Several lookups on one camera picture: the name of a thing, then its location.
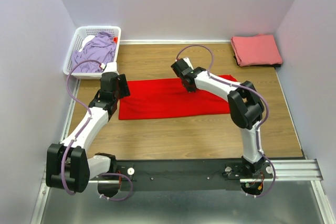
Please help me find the white plastic laundry basket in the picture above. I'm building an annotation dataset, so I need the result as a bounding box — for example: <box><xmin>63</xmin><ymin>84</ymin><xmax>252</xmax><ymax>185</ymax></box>
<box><xmin>63</xmin><ymin>26</ymin><xmax>121</xmax><ymax>80</ymax></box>

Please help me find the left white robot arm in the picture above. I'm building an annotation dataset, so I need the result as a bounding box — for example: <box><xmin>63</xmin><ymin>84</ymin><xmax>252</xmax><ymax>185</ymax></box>
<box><xmin>46</xmin><ymin>72</ymin><xmax>130</xmax><ymax>195</ymax></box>

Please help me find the red t shirt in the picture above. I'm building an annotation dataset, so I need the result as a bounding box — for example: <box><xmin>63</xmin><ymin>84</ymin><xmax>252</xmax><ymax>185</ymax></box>
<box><xmin>119</xmin><ymin>78</ymin><xmax>230</xmax><ymax>120</ymax></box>

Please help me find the aluminium frame rail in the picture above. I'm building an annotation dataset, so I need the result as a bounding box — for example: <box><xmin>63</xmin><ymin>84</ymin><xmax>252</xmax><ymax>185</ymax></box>
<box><xmin>30</xmin><ymin>79</ymin><xmax>336</xmax><ymax>224</ymax></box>

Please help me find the white garment in basket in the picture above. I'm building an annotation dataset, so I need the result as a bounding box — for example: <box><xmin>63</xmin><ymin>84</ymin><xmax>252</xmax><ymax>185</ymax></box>
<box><xmin>78</xmin><ymin>35</ymin><xmax>95</xmax><ymax>52</ymax></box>

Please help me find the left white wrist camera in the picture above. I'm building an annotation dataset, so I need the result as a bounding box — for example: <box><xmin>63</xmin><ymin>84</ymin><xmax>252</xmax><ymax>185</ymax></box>
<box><xmin>100</xmin><ymin>62</ymin><xmax>118</xmax><ymax>74</ymax></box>

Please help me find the folded pink t shirt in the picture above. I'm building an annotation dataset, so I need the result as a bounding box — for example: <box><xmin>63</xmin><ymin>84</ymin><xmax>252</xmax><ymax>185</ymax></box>
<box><xmin>230</xmin><ymin>34</ymin><xmax>283</xmax><ymax>66</ymax></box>

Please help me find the purple t shirt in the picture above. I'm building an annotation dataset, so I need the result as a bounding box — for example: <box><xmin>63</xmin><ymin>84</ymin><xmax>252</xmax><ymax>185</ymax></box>
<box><xmin>71</xmin><ymin>31</ymin><xmax>117</xmax><ymax>73</ymax></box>

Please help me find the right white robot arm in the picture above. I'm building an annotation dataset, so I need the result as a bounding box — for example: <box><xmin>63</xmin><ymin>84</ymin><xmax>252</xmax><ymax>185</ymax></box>
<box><xmin>176</xmin><ymin>67</ymin><xmax>265</xmax><ymax>178</ymax></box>

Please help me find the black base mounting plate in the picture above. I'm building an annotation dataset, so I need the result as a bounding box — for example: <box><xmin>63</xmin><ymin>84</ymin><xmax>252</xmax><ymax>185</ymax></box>
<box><xmin>86</xmin><ymin>158</ymin><xmax>274</xmax><ymax>198</ymax></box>

